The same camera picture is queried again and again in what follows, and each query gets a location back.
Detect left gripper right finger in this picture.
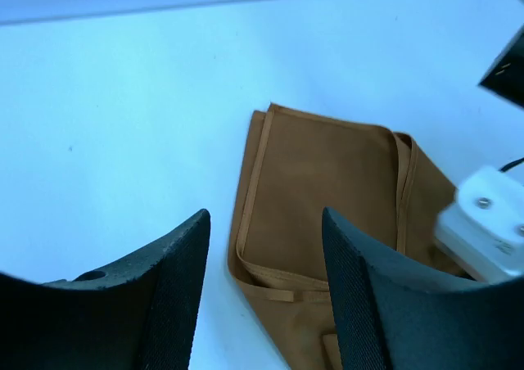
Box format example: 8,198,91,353
322,208,523,369

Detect orange cloth napkin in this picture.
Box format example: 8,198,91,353
228,104,463,369

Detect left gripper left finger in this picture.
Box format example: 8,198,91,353
1,210,210,369

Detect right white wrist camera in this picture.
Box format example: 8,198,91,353
435,166,523,283

